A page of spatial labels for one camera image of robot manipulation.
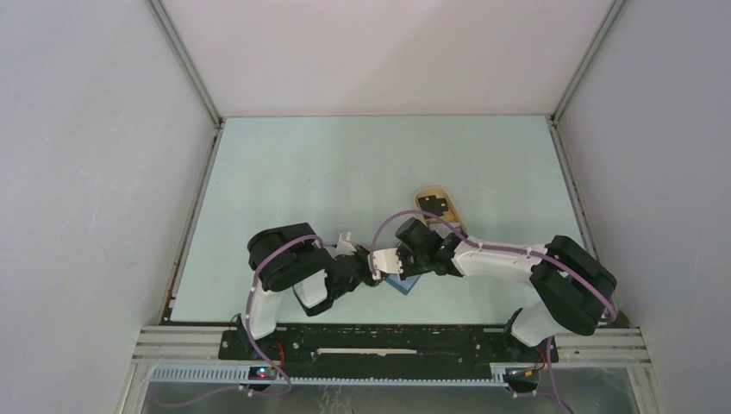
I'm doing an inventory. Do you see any blue leather card holder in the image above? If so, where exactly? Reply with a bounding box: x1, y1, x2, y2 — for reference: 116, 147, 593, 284
385, 274, 421, 296

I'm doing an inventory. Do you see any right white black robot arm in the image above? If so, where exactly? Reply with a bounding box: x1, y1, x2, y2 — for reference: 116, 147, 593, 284
396, 218, 617, 361

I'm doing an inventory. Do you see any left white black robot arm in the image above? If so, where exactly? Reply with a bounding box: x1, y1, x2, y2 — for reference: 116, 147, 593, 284
239, 223, 381, 360

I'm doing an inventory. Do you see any black card in tray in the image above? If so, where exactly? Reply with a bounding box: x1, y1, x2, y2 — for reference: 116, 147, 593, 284
416, 194, 451, 217

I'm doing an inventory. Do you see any oval wooden tray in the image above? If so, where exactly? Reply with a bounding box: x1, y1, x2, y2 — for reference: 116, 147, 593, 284
414, 186, 467, 235

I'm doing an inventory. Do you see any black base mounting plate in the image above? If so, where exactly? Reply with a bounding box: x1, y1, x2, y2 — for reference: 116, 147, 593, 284
218, 323, 559, 378

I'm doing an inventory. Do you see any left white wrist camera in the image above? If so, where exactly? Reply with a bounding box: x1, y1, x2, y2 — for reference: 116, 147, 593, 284
334, 231, 357, 255

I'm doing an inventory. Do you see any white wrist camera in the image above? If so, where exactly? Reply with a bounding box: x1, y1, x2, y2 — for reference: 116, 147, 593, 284
334, 231, 357, 255
370, 248, 403, 280

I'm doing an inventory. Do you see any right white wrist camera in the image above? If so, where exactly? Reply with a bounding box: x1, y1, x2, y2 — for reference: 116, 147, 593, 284
370, 248, 403, 280

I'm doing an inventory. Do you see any white cable duct strip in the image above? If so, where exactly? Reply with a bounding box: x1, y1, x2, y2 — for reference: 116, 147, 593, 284
149, 364, 506, 386

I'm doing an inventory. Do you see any aluminium frame rail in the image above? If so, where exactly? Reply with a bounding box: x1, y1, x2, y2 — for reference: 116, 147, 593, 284
131, 326, 652, 368

